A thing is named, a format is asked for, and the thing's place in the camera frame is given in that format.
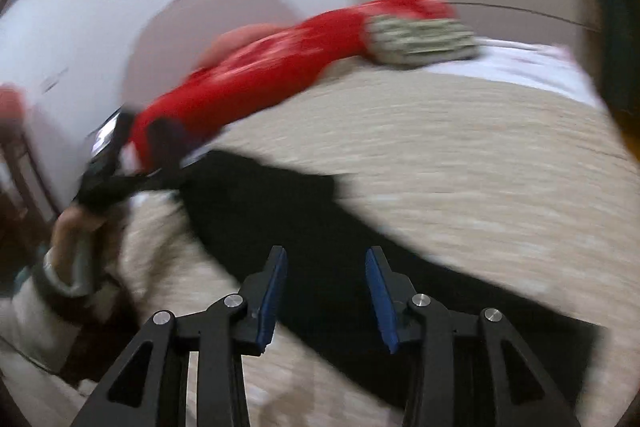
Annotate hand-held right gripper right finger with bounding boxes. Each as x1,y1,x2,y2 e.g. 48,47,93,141
364,246,582,427

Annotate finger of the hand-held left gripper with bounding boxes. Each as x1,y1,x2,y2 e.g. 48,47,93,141
122,169,193,202

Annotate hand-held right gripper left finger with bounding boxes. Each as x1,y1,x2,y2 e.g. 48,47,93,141
70,246,289,427

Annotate black pants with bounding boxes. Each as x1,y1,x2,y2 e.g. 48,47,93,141
177,149,613,413

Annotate person's left hand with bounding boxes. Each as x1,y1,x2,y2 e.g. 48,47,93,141
50,206,108,280

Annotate dark wooden furniture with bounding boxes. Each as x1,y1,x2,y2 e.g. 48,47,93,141
0,122,61,233

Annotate arched pink headboard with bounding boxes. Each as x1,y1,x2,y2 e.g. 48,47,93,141
127,0,303,112

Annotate red printed cloth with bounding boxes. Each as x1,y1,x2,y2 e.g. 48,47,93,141
127,0,463,175

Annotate beige bed cover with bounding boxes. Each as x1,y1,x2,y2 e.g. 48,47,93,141
117,66,638,427

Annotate grey patterned pillow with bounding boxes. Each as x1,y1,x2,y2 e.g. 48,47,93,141
364,14,483,70

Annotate white bed sheet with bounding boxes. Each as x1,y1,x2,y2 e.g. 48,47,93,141
425,36,603,110

